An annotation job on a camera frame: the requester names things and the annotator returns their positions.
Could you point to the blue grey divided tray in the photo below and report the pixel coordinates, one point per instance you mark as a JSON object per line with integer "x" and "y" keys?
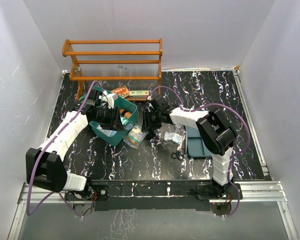
{"x": 195, "y": 144}

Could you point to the black scissors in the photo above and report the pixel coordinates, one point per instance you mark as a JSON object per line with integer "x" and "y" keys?
{"x": 178, "y": 155}

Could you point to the green plastic medicine box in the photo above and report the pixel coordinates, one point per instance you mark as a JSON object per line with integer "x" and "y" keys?
{"x": 93, "y": 98}

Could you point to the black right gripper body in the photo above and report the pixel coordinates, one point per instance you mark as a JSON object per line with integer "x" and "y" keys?
{"x": 152, "y": 118}

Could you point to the white bottle green label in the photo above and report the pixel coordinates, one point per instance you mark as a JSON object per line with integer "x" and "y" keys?
{"x": 124, "y": 121}

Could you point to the white blue-label packet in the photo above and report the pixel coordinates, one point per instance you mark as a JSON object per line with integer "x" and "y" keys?
{"x": 108, "y": 133}

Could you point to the orange medicine box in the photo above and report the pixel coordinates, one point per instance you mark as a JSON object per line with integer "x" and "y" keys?
{"x": 121, "y": 91}

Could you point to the clear plastic bag packet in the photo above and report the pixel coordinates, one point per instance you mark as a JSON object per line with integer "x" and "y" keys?
{"x": 172, "y": 138}

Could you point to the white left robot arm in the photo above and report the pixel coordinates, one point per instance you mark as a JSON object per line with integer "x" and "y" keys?
{"x": 45, "y": 165}

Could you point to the pale green long box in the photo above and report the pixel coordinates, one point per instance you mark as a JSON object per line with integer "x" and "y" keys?
{"x": 139, "y": 94}

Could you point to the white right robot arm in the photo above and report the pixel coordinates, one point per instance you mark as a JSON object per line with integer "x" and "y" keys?
{"x": 217, "y": 133}

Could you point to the brown bottle orange cap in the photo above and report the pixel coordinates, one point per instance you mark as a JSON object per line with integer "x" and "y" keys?
{"x": 124, "y": 113}

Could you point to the gauze pack orange green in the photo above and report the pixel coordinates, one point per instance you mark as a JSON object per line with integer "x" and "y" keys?
{"x": 135, "y": 136}

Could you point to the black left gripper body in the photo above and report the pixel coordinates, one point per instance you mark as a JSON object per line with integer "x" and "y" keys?
{"x": 105, "y": 117}

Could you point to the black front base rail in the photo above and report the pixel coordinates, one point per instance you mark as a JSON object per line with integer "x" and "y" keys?
{"x": 155, "y": 194}

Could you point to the small round clear packet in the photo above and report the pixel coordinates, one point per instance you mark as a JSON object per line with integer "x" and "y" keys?
{"x": 179, "y": 128}

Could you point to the orange wooden shelf rack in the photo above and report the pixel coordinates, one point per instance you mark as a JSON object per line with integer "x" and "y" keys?
{"x": 136, "y": 61}

